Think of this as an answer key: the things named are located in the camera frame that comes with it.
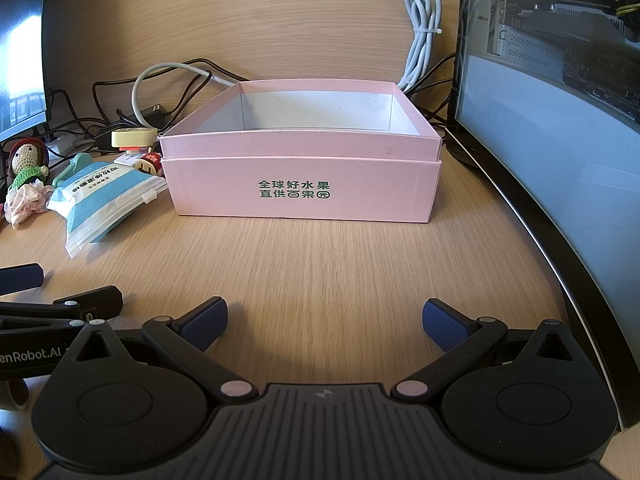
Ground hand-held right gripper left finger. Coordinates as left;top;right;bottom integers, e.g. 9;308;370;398
60;296;256;406

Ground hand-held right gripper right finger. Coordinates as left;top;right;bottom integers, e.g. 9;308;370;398
391;298;593;405

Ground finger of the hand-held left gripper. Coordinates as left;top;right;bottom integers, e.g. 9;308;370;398
0;262;45;292
0;285;124;330

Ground pink frilly cloth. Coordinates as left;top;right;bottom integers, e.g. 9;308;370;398
4;182;55;231

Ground blue and white wipes packet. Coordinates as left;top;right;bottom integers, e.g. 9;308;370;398
46;162;168;259

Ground crochet doll with brown hair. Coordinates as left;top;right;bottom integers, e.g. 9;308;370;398
6;138;51;193

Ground teal plastic hand crank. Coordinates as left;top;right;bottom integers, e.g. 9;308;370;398
52;155;94;186

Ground pink cardboard box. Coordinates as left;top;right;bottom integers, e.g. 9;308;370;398
158;78;445;224

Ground cream yellow plastic gadget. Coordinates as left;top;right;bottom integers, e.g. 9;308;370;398
111;127;160;152

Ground white power strip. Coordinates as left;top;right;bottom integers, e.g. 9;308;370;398
47;131;101;159

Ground small red soldier figurine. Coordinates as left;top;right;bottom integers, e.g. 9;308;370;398
136;152;166;177

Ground black power adapter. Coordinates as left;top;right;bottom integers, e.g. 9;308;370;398
139;105;171;128

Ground large black framed screen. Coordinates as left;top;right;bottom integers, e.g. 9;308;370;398
444;0;640;432

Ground dark computer monitor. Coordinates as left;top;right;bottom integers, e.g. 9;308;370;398
0;0;54;143

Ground black cables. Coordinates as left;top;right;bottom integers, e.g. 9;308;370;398
50;59;251;133

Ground grey cable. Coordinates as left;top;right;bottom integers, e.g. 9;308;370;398
131;62;236;132

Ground black cable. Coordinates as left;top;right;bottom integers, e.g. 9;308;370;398
400;52;458;128

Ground bundled white cable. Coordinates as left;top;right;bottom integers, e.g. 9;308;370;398
397;0;444;93

